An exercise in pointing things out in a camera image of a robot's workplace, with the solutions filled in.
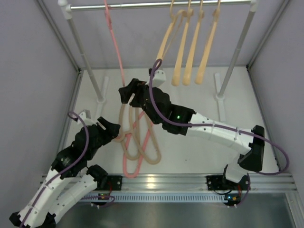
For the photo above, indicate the white right rack foot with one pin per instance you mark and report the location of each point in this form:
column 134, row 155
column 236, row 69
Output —
column 219, row 98

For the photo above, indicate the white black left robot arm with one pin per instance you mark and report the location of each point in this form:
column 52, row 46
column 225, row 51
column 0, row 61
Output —
column 50, row 203

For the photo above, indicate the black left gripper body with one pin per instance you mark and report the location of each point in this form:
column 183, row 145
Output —
column 103, row 138

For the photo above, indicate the pink thick hanger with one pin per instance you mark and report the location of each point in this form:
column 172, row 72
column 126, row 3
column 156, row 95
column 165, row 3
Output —
column 139, row 161
column 109, row 23

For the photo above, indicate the aluminium right corner frame post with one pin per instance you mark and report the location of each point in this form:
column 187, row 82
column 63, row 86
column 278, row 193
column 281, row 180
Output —
column 270, row 29

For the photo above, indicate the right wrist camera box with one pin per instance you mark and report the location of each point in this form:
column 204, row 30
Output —
column 159, row 78

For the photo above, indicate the grey slotted cable duct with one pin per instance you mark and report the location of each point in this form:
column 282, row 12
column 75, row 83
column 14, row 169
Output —
column 168, row 197

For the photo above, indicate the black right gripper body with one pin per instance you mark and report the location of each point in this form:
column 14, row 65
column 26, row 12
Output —
column 138, row 100

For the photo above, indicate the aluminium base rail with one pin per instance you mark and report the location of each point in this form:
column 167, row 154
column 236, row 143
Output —
column 206, row 183

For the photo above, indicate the silver horizontal rack bar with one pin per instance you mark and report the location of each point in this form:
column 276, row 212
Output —
column 164, row 4

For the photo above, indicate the cream hanger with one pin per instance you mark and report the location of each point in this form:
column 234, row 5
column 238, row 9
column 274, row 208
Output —
column 177, row 69
column 188, row 68
column 203, row 64
column 172, row 30

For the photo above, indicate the beige thick hanger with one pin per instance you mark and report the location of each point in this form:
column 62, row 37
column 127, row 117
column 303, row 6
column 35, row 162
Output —
column 149, row 148
column 123, row 133

